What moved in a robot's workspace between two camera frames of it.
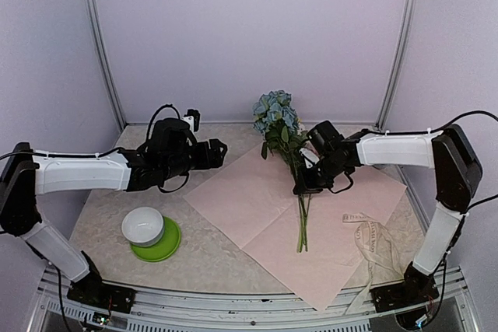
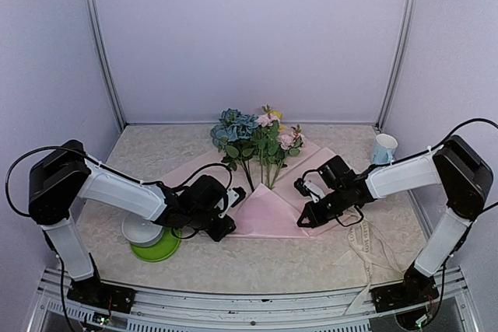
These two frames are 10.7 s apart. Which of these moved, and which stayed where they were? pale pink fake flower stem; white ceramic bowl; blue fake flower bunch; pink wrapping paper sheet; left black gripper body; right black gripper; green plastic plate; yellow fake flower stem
Moved: left black gripper body; pale pink fake flower stem; pink wrapping paper sheet; blue fake flower bunch; right black gripper; yellow fake flower stem
Stayed: white ceramic bowl; green plastic plate
